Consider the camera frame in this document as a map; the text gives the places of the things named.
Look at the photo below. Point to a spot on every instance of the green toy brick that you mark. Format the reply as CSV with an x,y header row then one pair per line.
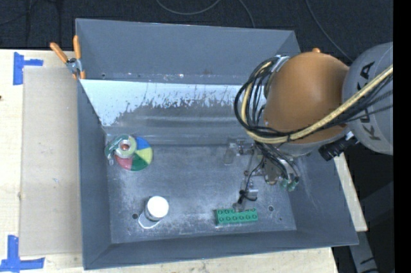
x,y
236,217

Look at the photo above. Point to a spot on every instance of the clear bottle with white cap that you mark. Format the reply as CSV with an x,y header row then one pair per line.
x,y
156,207

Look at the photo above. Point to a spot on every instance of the grey metal bin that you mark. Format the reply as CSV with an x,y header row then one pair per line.
x,y
192,175

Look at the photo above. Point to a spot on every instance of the pale wood flat board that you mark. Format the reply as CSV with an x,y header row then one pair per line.
x,y
48,153

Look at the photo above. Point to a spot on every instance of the multicoloured segmented toy top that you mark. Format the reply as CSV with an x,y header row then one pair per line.
x,y
139,156

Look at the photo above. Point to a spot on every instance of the black cylinder on white bracket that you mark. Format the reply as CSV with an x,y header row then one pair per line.
x,y
334,149

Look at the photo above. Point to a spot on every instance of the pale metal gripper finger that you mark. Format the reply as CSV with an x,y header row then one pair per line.
x,y
250,192
239,147

